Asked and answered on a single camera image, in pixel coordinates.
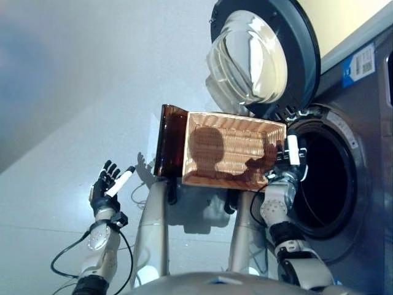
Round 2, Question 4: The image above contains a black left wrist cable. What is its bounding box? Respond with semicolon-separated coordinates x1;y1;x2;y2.
50;230;134;294

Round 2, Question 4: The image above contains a blue white sticker label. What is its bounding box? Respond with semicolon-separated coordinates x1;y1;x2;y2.
340;42;376;89

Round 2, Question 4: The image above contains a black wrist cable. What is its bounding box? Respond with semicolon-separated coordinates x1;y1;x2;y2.
249;184;271;229
50;230;134;294

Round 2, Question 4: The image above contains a grey robot torso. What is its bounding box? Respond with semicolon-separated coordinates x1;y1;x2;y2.
122;270;354;295

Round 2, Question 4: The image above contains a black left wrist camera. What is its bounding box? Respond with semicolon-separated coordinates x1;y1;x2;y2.
111;211;130;229

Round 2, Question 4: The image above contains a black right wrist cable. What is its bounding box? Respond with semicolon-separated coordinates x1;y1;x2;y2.
249;184;271;229

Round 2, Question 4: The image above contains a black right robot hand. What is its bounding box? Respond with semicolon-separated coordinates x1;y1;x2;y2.
275;130;309;181

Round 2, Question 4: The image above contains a white counter cabinet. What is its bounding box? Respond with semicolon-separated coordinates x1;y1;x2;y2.
296;0;391;58

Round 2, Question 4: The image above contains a dark grey washing machine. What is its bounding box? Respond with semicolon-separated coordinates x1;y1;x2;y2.
260;30;393;295

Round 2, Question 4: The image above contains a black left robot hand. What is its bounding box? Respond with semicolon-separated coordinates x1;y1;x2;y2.
88;159;137;216

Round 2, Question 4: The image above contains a round washing machine door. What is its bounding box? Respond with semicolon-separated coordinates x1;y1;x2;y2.
204;0;322;118

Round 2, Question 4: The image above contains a silver right robot leg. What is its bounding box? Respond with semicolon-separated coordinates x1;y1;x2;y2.
227;190;268;275

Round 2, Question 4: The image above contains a dark brown glossy stool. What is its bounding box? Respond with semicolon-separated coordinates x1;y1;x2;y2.
152;103;189;178

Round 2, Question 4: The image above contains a light wicker laundry basket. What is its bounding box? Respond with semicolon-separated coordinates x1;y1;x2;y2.
181;111;288;193

